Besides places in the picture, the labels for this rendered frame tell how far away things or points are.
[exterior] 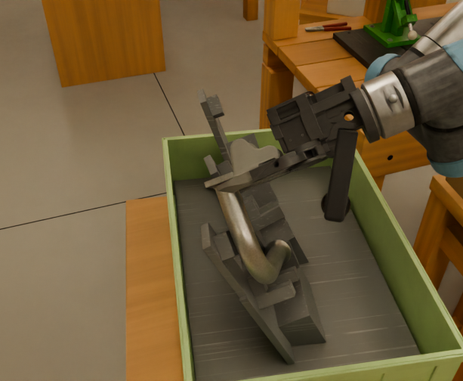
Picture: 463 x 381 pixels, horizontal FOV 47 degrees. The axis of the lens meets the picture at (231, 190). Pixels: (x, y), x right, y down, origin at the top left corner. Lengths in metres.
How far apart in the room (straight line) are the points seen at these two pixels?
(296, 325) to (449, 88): 0.45
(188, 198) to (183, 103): 2.00
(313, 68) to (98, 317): 1.18
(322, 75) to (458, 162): 0.92
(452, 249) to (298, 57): 0.75
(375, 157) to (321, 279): 0.47
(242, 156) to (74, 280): 1.62
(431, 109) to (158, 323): 0.64
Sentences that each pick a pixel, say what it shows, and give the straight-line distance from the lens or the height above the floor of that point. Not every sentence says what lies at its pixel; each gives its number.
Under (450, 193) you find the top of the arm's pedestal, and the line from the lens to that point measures 1.30.
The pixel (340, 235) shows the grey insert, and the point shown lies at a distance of 1.13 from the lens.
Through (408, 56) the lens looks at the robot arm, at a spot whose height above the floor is 1.28.
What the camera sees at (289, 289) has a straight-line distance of 0.79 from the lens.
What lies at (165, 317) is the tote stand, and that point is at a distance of 1.05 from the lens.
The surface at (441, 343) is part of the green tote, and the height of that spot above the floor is 0.91.
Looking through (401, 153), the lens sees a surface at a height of 0.81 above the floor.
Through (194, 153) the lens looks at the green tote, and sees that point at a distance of 1.21.
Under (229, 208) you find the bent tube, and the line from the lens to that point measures 0.68.
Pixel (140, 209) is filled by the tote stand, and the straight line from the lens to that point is 1.27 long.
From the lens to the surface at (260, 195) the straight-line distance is 1.05.
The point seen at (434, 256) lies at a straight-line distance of 1.44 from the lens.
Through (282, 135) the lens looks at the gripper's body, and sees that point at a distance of 0.66.
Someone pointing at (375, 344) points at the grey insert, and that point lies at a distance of 0.97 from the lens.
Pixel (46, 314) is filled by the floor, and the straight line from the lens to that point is 2.14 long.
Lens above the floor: 1.63
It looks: 41 degrees down
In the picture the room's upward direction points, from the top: straight up
